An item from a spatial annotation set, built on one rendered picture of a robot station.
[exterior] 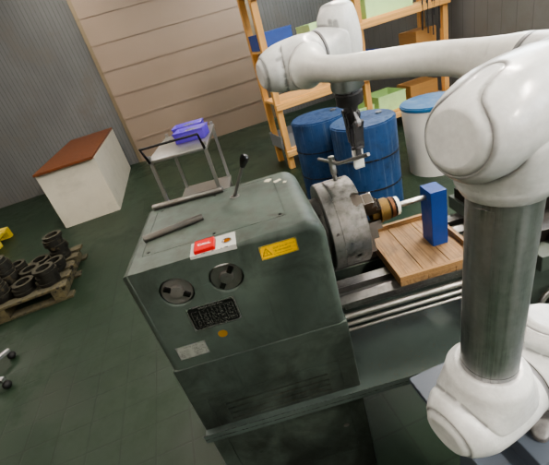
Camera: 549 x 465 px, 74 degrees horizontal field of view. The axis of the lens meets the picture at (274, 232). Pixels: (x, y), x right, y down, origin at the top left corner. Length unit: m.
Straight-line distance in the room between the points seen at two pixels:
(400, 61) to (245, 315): 0.80
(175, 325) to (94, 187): 4.80
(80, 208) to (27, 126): 3.07
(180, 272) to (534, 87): 0.88
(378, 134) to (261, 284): 2.31
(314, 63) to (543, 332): 0.74
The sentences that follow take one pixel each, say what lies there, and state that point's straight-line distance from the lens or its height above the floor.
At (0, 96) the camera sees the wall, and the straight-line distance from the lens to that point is 8.73.
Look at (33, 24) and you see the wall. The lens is 8.49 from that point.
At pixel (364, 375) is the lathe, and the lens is 1.53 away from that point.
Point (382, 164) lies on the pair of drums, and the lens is 3.30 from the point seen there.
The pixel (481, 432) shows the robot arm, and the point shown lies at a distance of 0.87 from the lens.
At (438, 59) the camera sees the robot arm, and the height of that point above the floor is 1.61.
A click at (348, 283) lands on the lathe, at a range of 1.40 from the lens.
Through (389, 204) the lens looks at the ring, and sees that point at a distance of 1.36.
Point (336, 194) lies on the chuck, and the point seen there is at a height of 1.22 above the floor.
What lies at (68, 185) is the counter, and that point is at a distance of 5.93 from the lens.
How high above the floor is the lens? 1.74
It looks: 28 degrees down
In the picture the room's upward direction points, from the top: 16 degrees counter-clockwise
